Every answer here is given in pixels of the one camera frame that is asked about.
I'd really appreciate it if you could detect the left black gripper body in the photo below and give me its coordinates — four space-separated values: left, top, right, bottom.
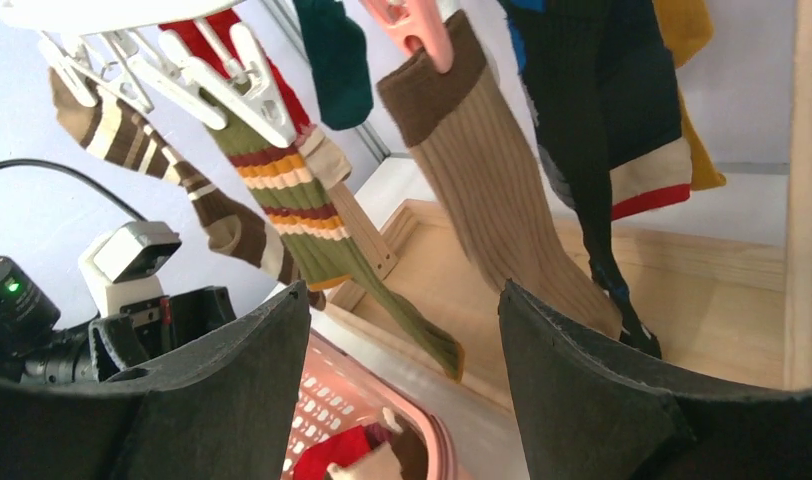
88 286 237 381

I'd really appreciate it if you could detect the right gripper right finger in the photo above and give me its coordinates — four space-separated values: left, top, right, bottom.
498 282 812 480

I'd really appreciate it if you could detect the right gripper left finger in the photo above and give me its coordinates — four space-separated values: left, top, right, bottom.
0 282 311 479

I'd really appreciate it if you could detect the pink plastic laundry basket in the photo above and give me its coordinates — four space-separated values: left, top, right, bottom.
281 332 472 479

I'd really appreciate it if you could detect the white sock front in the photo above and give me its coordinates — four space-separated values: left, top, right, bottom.
325 407 405 480

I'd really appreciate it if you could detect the white plastic clip hanger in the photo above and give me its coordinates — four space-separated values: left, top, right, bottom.
0 0 294 148

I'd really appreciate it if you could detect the beige brown ribbed sock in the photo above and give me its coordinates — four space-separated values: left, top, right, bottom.
377 10 622 339

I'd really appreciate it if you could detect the black patterned sock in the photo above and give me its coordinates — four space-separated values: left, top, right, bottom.
502 0 662 358

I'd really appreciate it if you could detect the red fuzzy sock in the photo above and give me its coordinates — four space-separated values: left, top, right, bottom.
292 426 372 480
159 8 314 144

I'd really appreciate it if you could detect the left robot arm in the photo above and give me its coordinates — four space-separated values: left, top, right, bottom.
0 256 237 384

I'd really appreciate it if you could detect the brown striped sock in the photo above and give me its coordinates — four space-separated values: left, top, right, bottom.
47 67 302 285

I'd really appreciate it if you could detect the olive striped sock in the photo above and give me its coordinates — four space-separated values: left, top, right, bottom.
201 92 464 382

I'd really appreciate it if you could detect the navy lettered sock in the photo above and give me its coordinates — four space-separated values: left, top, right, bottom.
598 1 692 220

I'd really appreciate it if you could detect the dark green reindeer sock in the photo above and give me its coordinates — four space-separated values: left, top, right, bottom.
294 0 374 131

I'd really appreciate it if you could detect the mustard yellow sock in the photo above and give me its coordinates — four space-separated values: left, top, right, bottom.
653 0 727 191

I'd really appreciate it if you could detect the pink plastic clothespin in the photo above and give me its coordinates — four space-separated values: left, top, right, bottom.
362 0 454 74

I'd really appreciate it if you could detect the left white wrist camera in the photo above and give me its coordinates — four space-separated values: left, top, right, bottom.
78 221 182 317

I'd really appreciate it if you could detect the wooden hanger rack frame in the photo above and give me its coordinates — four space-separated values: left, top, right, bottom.
354 1 812 409

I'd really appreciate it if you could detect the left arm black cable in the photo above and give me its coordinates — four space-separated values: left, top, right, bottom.
0 158 149 223

